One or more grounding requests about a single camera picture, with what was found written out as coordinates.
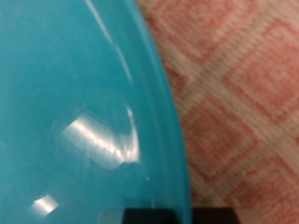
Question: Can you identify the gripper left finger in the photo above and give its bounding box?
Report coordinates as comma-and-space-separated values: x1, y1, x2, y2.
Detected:
99, 207, 181, 224

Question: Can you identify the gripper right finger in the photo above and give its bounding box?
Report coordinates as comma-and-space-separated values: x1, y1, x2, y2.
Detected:
191, 206, 242, 224

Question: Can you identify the blue plastic plate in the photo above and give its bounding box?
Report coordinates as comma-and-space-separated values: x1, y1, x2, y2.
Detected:
0, 0, 193, 224

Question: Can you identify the pink checkered towel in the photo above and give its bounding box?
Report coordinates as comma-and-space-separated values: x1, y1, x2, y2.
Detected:
136, 0, 299, 224

